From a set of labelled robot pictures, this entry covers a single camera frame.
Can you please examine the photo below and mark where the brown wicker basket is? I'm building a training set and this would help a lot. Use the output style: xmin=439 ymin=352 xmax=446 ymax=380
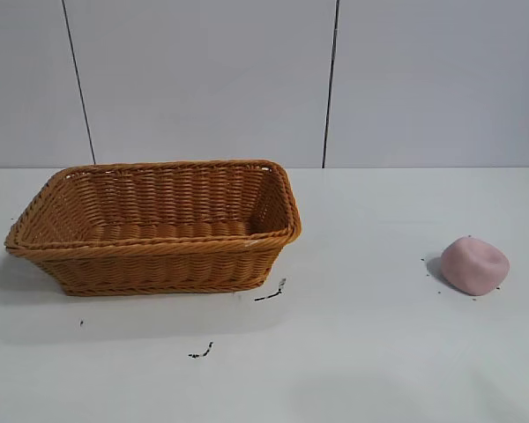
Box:
xmin=4 ymin=159 xmax=302 ymax=297

